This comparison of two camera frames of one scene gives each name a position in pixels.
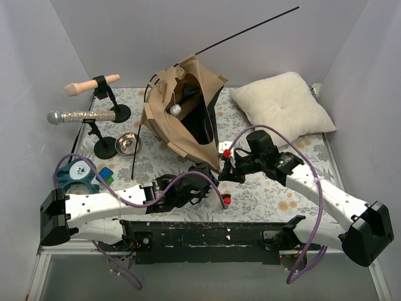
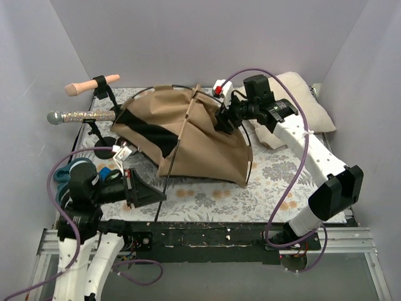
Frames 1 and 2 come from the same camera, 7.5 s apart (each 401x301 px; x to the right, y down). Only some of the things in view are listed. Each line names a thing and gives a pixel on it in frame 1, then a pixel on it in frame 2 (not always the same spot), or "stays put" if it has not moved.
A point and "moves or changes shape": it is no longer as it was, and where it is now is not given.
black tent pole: (140, 126) → (175, 153)
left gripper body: (204, 177) → (130, 192)
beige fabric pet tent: (179, 118) moves or changes shape
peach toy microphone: (72, 89) stays put
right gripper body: (237, 167) → (228, 116)
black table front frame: (202, 242) stays put
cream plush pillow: (286, 101) stays put
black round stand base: (104, 148) stays put
